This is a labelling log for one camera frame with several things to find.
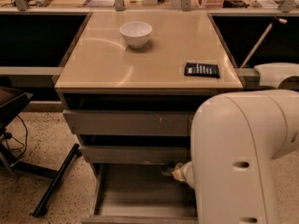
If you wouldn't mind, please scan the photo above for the silver redbull can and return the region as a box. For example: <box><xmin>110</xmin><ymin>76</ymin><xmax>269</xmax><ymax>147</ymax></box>
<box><xmin>161</xmin><ymin>166</ymin><xmax>174</xmax><ymax>176</ymax></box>

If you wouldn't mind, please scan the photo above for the grey middle drawer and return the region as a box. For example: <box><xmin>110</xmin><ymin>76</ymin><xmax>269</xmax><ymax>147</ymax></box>
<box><xmin>81</xmin><ymin>135</ymin><xmax>191</xmax><ymax>165</ymax></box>

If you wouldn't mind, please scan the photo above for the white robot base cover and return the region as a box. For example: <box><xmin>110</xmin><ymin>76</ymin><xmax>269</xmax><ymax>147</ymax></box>
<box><xmin>254</xmin><ymin>63</ymin><xmax>299</xmax><ymax>89</ymax></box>

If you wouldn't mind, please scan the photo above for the grey drawer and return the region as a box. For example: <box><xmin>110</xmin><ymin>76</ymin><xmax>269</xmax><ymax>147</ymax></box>
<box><xmin>81</xmin><ymin>164</ymin><xmax>198</xmax><ymax>224</ymax></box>
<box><xmin>64</xmin><ymin>93</ymin><xmax>208</xmax><ymax>136</ymax></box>
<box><xmin>81</xmin><ymin>135</ymin><xmax>191</xmax><ymax>165</ymax></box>

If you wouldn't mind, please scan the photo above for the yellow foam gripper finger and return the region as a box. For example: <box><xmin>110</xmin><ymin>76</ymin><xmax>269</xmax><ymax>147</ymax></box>
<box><xmin>171</xmin><ymin>162</ymin><xmax>184</xmax><ymax>182</ymax></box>

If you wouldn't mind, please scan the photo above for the white stick with black tip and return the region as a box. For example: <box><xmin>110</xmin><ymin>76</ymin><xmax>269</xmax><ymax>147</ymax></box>
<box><xmin>239</xmin><ymin>17</ymin><xmax>288</xmax><ymax>68</ymax></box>

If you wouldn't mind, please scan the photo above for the black cable on floor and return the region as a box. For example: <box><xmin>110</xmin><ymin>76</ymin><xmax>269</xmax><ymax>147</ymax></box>
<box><xmin>3</xmin><ymin>115</ymin><xmax>30</xmax><ymax>161</ymax></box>

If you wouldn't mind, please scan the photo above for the grey bottom drawer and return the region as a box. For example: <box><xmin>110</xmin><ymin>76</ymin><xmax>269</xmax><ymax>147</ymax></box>
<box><xmin>81</xmin><ymin>164</ymin><xmax>198</xmax><ymax>224</ymax></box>

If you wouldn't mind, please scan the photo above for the white ceramic bowl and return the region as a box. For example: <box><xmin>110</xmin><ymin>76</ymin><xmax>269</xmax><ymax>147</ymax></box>
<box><xmin>120</xmin><ymin>21</ymin><xmax>152</xmax><ymax>49</ymax></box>

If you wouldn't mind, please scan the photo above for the grey top drawer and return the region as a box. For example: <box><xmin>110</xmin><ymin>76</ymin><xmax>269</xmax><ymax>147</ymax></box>
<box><xmin>64</xmin><ymin>93</ymin><xmax>208</xmax><ymax>136</ymax></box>

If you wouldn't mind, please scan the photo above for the grey drawer cabinet with counter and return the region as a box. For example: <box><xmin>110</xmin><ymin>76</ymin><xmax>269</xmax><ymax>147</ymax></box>
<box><xmin>52</xmin><ymin>9</ymin><xmax>246</xmax><ymax>173</ymax></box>

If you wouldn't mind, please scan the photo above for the black stand with tray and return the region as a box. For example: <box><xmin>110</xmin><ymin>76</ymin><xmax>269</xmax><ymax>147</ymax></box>
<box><xmin>0</xmin><ymin>86</ymin><xmax>81</xmax><ymax>217</ymax></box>

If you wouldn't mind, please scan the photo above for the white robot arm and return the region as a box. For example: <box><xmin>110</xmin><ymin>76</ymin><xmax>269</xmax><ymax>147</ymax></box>
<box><xmin>173</xmin><ymin>90</ymin><xmax>299</xmax><ymax>224</ymax></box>

